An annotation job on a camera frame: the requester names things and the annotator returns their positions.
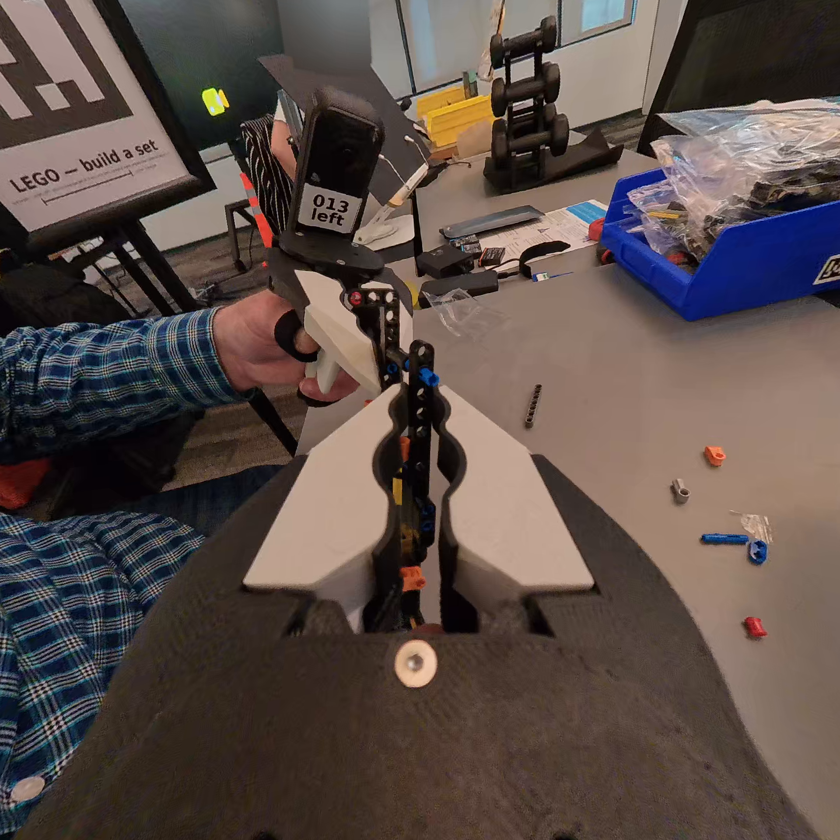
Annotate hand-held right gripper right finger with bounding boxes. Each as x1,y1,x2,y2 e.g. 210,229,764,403
423,384,595,634

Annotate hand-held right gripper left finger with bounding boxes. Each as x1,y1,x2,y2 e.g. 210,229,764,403
243,384,411,634

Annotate black lego technic assembly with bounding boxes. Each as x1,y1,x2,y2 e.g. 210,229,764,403
346,289,439,624

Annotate person's left forearm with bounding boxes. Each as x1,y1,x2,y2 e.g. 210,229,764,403
0,307,253,463

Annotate clear bags of lego parts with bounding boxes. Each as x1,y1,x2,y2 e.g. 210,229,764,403
623,97,840,265

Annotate person's left hand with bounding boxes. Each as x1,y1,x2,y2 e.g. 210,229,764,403
213,290,363,406

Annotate clear plastic bag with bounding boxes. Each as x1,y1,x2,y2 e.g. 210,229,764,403
423,287,492,334

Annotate black flat device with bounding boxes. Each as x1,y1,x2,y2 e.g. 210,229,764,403
419,270,501,301

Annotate small black box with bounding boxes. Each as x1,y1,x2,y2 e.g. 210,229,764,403
417,247,475,278

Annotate white book stand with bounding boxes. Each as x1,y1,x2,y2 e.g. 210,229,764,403
354,134,434,245

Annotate person's leg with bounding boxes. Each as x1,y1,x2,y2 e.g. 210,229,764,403
125,462,293,546

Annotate black easel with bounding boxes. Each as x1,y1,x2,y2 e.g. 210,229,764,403
26,220,301,458

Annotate yellow storage bin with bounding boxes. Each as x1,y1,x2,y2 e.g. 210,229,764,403
427,95,493,149
416,85,469,119

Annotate dark blue flat pouch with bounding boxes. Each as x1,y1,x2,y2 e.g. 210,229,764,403
438,205,547,240

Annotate printed paper sheet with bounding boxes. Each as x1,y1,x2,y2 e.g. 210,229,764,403
518,199,610,256

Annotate black monitor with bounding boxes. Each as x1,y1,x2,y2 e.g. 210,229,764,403
118,0,293,165

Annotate rack of black dumbbells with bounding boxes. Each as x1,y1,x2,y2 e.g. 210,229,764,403
482,16,626,196

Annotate clear plastic scrap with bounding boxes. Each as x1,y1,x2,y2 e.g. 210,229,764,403
730,511,775,544

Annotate framed marker sign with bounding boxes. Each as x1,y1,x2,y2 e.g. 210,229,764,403
0,0,217,234

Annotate person's plaid shirt torso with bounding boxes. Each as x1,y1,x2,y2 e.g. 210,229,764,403
0,512,211,837

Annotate orange red bag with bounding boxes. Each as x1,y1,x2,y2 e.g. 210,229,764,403
0,456,55,511

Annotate blue storage bin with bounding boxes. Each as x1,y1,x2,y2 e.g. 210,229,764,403
600,167,840,322

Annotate black office chair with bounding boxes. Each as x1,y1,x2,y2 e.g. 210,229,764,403
635,0,840,157

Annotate black curved strap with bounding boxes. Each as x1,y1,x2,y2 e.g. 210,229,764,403
518,240,572,278

